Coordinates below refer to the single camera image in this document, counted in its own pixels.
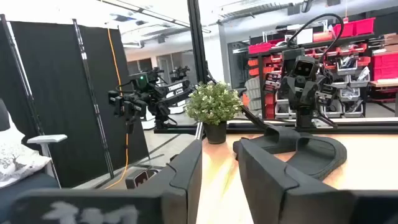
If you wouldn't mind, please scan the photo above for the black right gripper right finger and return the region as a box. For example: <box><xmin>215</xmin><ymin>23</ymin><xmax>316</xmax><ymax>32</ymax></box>
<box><xmin>238</xmin><ymin>138</ymin><xmax>398</xmax><ymax>224</ymax></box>

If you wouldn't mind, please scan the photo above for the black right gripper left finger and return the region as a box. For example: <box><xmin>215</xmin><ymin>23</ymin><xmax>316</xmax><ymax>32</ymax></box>
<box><xmin>9</xmin><ymin>139</ymin><xmax>203</xmax><ymax>224</ymax></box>

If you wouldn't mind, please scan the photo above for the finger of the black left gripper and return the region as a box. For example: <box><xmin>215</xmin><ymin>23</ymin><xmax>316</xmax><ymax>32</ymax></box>
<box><xmin>313</xmin><ymin>82</ymin><xmax>339</xmax><ymax>108</ymax></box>
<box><xmin>264</xmin><ymin>72</ymin><xmax>292</xmax><ymax>99</ymax></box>

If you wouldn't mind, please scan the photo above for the black slide sandal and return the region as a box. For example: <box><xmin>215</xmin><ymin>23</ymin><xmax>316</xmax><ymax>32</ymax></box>
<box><xmin>233</xmin><ymin>126</ymin><xmax>348</xmax><ymax>182</ymax></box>

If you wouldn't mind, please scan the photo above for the storage rack with red bins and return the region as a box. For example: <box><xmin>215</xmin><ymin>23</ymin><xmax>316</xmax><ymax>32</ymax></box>
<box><xmin>247</xmin><ymin>17</ymin><xmax>379</xmax><ymax>121</ymax></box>

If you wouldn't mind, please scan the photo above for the black power box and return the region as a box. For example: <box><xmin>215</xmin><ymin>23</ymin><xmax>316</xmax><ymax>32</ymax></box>
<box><xmin>125</xmin><ymin>167</ymin><xmax>160</xmax><ymax>190</ymax></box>

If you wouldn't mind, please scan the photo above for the desk with gray legs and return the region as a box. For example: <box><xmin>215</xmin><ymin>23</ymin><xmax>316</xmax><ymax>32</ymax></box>
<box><xmin>368</xmin><ymin>78</ymin><xmax>398</xmax><ymax>88</ymax></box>

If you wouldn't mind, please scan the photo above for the small green potted plant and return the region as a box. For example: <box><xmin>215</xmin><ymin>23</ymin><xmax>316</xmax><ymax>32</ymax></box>
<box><xmin>185</xmin><ymin>80</ymin><xmax>244</xmax><ymax>145</ymax></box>

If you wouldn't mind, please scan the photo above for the white chair armrest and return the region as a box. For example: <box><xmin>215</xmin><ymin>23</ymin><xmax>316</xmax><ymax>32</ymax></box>
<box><xmin>26</xmin><ymin>134</ymin><xmax>68</xmax><ymax>187</ymax></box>

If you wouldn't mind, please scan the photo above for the black partition screen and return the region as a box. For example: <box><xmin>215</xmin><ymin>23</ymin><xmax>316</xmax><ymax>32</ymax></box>
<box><xmin>0</xmin><ymin>14</ymin><xmax>150</xmax><ymax>189</ymax></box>

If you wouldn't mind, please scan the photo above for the dark blue seat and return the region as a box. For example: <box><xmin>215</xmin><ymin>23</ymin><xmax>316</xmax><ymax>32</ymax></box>
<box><xmin>0</xmin><ymin>172</ymin><xmax>62</xmax><ymax>218</ymax></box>

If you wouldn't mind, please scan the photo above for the white printed cushion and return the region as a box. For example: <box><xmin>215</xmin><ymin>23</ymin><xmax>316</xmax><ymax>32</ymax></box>
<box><xmin>0</xmin><ymin>111</ymin><xmax>52</xmax><ymax>189</ymax></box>

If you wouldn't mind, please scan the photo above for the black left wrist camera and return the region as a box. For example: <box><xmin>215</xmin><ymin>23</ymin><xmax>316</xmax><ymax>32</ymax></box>
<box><xmin>293</xmin><ymin>58</ymin><xmax>317</xmax><ymax>78</ymax></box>

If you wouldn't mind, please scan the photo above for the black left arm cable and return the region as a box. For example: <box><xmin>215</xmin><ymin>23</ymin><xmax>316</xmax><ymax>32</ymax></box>
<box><xmin>286</xmin><ymin>12</ymin><xmax>345</xmax><ymax>65</ymax></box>

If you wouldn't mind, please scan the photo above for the yellow cable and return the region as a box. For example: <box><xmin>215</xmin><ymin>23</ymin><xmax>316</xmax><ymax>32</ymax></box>
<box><xmin>104</xmin><ymin>27</ymin><xmax>130</xmax><ymax>190</ymax></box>

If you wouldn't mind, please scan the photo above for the black leader arm handle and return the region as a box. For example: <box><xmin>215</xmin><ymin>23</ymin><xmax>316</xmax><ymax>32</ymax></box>
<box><xmin>108</xmin><ymin>89</ymin><xmax>147</xmax><ymax>135</ymax></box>

